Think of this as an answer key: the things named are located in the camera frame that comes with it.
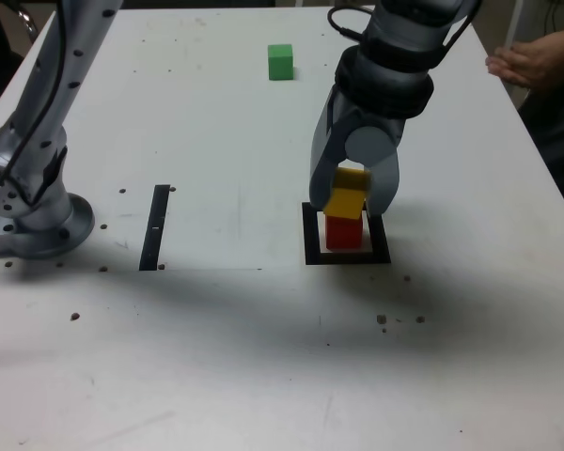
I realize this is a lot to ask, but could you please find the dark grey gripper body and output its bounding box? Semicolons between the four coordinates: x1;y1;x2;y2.
331;87;408;148

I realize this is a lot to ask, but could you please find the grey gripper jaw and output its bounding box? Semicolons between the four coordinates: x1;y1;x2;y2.
308;88;349;209
345;125;401;216

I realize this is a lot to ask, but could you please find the yellow cube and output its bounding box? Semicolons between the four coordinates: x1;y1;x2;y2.
322;167;373;221

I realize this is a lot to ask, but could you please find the red cube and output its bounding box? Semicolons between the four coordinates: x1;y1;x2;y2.
325;214;363;251

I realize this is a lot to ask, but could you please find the green cube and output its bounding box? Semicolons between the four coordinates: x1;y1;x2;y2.
267;43;295;81

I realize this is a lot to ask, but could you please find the black tape square outline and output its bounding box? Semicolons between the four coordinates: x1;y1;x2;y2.
301;200;392;266

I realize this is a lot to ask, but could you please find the person's hand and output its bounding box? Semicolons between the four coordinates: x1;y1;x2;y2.
485;31;564;93

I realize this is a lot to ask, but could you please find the black tape strip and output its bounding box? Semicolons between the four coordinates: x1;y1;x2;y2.
138;184;171;272

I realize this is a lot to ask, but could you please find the white post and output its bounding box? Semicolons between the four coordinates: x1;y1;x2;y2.
502;0;530;49

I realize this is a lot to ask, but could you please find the thin black background cable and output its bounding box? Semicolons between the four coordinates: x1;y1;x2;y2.
548;0;564;37

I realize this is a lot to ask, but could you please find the metal chair frame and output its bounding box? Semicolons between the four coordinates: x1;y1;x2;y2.
18;8;39;39

